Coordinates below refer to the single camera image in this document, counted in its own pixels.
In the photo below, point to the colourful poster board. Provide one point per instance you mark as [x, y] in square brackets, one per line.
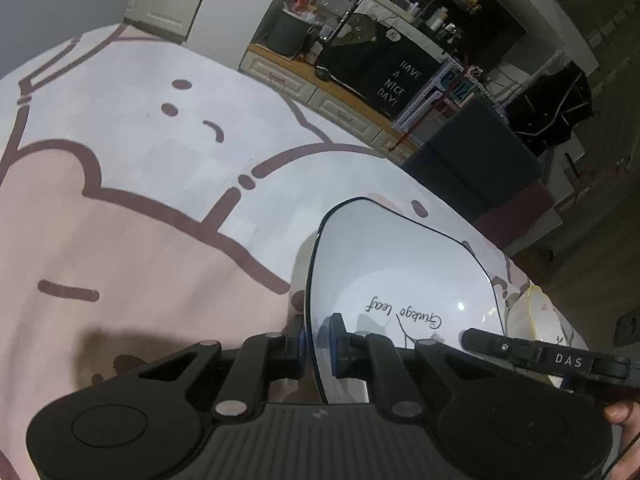
[452, 85]

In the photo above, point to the black hanging jacket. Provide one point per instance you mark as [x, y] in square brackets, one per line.
[545, 105]

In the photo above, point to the maroon box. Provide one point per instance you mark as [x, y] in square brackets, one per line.
[520, 210]

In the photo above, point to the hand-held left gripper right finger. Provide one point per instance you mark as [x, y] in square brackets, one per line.
[334, 347]

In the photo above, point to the cluttered storage shelf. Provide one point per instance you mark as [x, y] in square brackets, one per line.
[400, 7]

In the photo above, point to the white plate with black rim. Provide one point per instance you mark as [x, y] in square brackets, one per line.
[400, 270]

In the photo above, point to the small dark oval object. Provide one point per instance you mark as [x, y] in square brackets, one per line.
[324, 73]

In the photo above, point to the person's right hand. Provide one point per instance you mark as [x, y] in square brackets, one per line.
[617, 413]

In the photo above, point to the white drawer cabinet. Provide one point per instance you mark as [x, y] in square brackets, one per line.
[280, 77]

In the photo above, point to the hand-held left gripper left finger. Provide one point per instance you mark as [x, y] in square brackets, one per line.
[299, 347]

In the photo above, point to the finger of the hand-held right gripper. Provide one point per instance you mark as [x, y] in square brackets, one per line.
[505, 347]

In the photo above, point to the grey bucket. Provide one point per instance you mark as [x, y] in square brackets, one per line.
[287, 35]

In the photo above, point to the lemon print bowl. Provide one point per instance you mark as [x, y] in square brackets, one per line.
[535, 310]

